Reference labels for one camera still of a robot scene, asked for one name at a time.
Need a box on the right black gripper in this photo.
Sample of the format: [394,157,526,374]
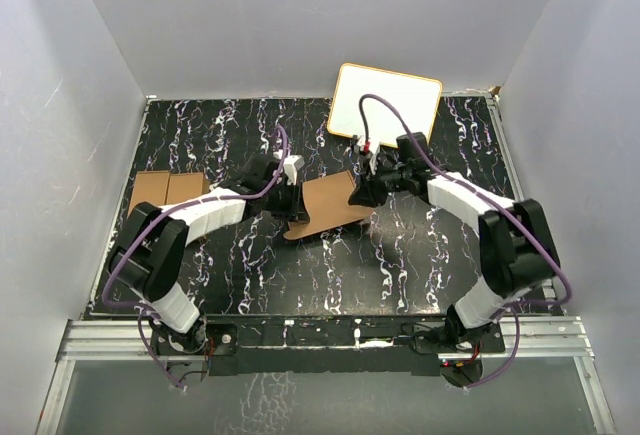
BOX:
[349,157,412,208]

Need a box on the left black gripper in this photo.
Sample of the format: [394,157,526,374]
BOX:
[262,180,310,224]

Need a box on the brown cardboard box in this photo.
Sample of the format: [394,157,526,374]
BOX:
[128,171,209,213]
[284,171,374,241]

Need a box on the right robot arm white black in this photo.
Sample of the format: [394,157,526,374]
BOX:
[348,133,560,352]

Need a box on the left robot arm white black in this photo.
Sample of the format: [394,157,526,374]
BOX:
[103,150,309,354]

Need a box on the folded brown cardboard box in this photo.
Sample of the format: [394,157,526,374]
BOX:
[128,171,209,213]

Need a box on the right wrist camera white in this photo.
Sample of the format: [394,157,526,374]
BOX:
[351,135,380,173]

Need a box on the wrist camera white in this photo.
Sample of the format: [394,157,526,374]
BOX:
[351,135,380,173]
[283,155,305,185]

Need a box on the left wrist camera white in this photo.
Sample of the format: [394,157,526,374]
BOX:
[283,155,305,185]

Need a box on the white board yellow frame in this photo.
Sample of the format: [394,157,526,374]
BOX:
[327,63,442,148]

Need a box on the black base frame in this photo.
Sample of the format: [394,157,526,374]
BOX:
[144,312,506,379]

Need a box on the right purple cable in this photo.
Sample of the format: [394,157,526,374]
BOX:
[358,93,574,389]

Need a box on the purple cable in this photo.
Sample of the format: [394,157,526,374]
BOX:
[101,125,289,392]
[358,93,574,389]

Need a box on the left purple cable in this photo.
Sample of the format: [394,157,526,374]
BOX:
[101,125,289,392]

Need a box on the aluminium rail frame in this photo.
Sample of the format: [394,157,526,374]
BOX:
[38,313,616,434]

